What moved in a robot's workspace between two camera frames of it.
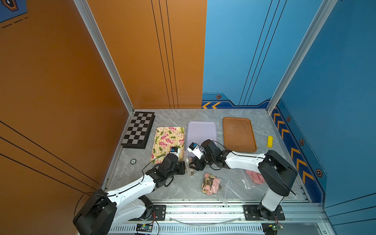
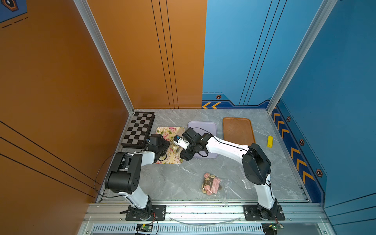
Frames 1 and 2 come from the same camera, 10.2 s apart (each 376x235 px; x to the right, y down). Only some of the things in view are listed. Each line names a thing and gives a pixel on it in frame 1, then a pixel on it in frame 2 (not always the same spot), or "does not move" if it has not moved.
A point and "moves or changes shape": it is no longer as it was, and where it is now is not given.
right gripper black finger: (197, 163) → (186, 154)
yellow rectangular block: (270, 141) does not move
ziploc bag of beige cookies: (188, 160) moves or changes shape
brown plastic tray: (238, 135) does not move
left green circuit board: (144, 227) does not move
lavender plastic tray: (199, 132) does not move
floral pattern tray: (165, 138) does not move
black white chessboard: (138, 132) does not move
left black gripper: (182, 167) → (166, 143)
